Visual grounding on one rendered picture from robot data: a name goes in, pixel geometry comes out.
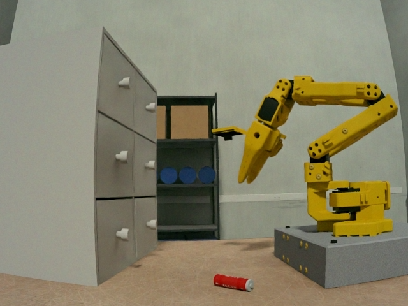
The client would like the grey chest of drawers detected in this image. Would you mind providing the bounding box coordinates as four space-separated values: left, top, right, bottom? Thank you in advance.
0 26 157 287

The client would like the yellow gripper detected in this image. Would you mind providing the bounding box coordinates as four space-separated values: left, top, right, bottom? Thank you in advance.
212 120 287 184

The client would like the red aa battery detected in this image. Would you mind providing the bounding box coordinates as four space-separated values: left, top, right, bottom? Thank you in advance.
214 274 254 291

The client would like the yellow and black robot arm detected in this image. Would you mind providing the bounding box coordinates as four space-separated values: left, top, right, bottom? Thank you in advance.
255 76 398 237

